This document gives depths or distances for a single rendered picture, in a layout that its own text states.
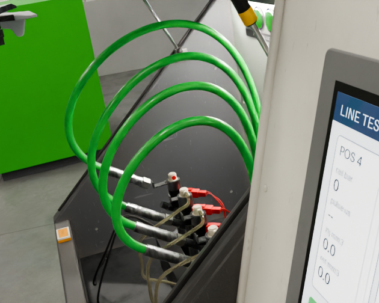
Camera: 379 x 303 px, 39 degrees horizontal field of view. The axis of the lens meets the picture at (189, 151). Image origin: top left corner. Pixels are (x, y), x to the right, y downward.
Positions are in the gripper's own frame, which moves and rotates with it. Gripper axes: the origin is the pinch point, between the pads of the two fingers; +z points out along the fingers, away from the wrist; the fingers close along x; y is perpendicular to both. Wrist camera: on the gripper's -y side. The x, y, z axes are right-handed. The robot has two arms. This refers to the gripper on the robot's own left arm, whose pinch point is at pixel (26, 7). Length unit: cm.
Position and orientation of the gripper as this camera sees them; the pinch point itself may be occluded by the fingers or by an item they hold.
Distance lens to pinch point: 149.6
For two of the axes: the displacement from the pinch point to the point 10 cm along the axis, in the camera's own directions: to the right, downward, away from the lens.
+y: 0.6, 8.8, 4.7
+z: 8.1, -3.3, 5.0
